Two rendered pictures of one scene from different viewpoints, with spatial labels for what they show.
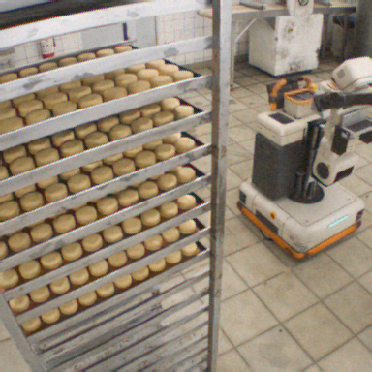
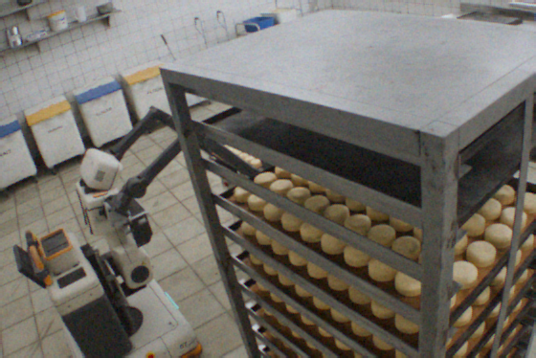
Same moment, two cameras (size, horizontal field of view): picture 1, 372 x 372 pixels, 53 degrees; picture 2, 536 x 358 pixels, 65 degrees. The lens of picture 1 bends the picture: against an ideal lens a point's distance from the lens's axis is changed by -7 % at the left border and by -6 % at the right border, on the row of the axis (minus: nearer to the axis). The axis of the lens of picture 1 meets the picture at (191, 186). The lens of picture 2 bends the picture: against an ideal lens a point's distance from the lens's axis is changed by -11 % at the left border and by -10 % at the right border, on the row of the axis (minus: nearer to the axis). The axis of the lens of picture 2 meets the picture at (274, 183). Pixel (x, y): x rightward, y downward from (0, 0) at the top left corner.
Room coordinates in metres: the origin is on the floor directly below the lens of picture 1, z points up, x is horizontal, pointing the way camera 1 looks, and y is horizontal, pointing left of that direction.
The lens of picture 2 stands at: (1.05, 1.10, 2.02)
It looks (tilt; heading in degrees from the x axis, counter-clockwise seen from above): 30 degrees down; 271
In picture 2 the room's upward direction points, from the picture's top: 12 degrees counter-clockwise
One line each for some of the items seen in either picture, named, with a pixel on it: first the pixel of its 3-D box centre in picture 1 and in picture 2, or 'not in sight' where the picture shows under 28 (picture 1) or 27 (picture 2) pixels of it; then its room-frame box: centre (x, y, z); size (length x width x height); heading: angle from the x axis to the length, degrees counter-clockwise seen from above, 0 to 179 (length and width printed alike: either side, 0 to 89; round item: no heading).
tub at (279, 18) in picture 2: not in sight; (279, 16); (0.63, -5.48, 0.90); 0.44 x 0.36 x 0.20; 126
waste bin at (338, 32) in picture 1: (347, 36); not in sight; (6.34, -2.63, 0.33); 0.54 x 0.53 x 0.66; 28
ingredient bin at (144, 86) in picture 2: not in sight; (150, 97); (2.47, -4.61, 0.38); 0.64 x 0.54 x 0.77; 115
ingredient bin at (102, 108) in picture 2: not in sight; (103, 115); (3.05, -4.31, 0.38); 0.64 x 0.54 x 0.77; 117
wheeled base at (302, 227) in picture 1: (300, 205); (127, 338); (2.09, -0.74, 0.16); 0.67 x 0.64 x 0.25; 31
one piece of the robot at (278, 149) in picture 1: (299, 144); (84, 291); (2.17, -0.70, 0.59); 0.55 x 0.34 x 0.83; 121
